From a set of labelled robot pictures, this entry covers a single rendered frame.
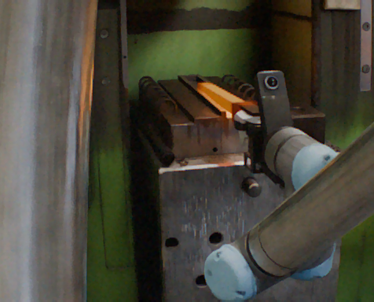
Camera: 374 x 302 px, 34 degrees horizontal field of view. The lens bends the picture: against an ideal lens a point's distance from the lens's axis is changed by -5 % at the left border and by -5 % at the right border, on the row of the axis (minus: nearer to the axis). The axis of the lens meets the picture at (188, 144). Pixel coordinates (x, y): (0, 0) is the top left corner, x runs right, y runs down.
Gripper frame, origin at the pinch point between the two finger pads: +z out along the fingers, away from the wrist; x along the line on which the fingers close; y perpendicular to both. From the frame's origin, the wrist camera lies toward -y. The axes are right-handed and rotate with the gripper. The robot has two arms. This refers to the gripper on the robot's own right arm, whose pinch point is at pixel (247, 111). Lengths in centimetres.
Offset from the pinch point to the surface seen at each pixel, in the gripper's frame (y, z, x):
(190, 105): 2.4, 19.7, -6.2
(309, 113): 3.8, 10.3, 16.2
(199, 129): 4.8, 8.9, -7.0
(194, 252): 27.7, 3.3, -10.0
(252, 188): 14.2, -0.9, 0.4
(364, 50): -7.1, 22.8, 35.9
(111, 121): 5.1, 23.3, -22.4
